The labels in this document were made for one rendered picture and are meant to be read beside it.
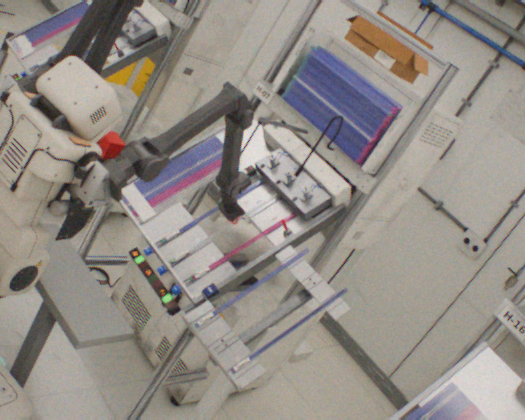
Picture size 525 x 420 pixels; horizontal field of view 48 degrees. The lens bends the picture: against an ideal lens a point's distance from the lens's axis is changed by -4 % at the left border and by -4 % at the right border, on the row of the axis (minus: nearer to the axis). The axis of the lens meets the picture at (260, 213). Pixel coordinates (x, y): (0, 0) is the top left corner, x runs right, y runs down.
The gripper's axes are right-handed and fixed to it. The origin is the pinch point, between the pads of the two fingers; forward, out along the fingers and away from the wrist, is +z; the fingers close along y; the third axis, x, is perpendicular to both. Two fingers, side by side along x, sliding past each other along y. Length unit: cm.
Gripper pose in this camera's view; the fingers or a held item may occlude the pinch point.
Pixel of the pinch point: (234, 221)
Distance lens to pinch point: 244.1
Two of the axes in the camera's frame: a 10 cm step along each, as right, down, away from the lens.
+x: -8.1, 5.1, -2.8
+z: 1.0, 6.0, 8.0
